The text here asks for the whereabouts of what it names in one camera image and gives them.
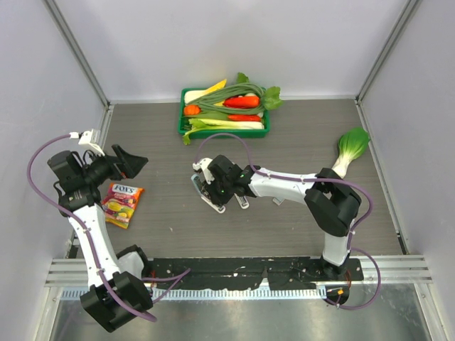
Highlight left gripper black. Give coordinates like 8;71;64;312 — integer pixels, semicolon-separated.
80;145;146;188

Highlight white stapler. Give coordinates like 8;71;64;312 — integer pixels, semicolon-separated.
235;195;250;210

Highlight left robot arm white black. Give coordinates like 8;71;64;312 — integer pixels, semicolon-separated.
48;144;156;332

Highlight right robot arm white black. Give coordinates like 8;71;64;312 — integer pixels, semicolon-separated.
193;155;361;281

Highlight colourful candy bag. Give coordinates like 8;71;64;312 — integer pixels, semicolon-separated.
102;183;144;229

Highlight green plastic tray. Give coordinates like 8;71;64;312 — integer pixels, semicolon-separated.
177;88;270;139

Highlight fake leek white green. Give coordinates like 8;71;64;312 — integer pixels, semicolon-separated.
182;119;264;145

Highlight fake small red chili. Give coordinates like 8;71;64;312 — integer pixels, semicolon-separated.
227;114;262;122

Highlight fake orange carrot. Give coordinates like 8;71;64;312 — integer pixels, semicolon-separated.
183;104;201;117

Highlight fake red pepper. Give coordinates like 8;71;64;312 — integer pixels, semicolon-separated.
223;96;260;109

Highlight fake green lettuce leaf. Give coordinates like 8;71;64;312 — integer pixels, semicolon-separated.
236;72;283;110

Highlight fake green long beans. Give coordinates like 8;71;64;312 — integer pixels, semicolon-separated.
188;82;267;115

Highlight fake yellow corn leaf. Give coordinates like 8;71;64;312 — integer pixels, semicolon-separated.
203;79;227;94

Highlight fake bok choy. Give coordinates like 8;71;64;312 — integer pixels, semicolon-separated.
332;127;370;178

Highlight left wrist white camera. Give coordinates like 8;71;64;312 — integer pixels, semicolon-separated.
78;129;105;156

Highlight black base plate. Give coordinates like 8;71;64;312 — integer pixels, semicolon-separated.
143;256;364;291

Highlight slotted cable duct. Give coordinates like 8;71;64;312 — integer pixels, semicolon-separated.
60;286;327;301

